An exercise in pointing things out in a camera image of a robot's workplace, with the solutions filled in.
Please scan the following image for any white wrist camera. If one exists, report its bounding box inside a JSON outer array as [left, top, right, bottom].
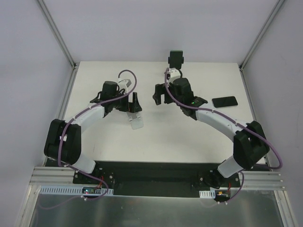
[[165, 68, 182, 82], [118, 79, 132, 93]]

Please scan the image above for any aluminium rail left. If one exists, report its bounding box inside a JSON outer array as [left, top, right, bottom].
[[30, 166, 75, 184]]

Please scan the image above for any black phone stand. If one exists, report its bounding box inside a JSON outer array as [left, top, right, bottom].
[[168, 56, 184, 70]]

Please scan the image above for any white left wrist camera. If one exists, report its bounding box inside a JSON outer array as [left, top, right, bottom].
[[118, 79, 132, 93]]

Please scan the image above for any white right cable duct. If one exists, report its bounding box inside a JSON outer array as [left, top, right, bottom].
[[199, 190, 216, 199]]

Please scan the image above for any right aluminium frame post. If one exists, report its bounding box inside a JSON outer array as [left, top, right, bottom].
[[239, 0, 286, 71]]

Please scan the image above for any white phone face down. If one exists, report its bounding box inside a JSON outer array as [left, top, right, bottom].
[[126, 112, 144, 130]]

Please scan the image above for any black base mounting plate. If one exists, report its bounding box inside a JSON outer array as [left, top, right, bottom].
[[45, 158, 240, 198]]

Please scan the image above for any aluminium rail right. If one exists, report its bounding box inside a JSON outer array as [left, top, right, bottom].
[[238, 171, 286, 191]]

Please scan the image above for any white left cable duct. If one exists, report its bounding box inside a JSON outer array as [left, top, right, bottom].
[[40, 186, 114, 196]]

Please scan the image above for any aluminium rail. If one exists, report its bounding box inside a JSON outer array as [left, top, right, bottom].
[[238, 171, 286, 191], [30, 166, 75, 184]]

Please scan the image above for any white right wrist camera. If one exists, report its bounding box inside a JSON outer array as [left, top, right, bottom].
[[165, 68, 182, 82]]

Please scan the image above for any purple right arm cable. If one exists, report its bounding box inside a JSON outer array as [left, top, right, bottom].
[[164, 68, 284, 206]]

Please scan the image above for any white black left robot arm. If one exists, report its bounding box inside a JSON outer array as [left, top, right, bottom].
[[44, 79, 143, 184]]

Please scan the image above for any aluminium frame post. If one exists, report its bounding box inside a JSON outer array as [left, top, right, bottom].
[[36, 0, 77, 69], [239, 0, 286, 71]]

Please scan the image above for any left aluminium frame post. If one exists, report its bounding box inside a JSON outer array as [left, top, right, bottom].
[[36, 0, 77, 69]]

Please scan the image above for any white cable duct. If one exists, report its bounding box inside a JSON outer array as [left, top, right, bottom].
[[199, 190, 216, 199], [40, 186, 114, 196]]

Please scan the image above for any green phone black screen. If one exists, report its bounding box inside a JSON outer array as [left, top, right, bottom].
[[168, 50, 184, 70]]

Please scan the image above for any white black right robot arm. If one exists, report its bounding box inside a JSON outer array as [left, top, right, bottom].
[[152, 78, 269, 187]]

